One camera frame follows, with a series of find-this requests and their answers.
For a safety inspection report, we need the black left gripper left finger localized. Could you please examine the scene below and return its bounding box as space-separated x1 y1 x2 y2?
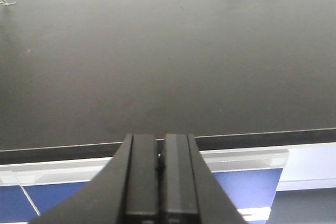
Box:
31 134 158 223

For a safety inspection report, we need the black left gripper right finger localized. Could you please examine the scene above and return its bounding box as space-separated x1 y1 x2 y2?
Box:
160 134 246 223

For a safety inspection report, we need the blue white lab cabinet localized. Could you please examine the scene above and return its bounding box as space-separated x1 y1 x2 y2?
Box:
1 135 335 223

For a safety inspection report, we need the green plant leaf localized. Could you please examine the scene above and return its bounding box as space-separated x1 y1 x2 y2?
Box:
0 0 16 6

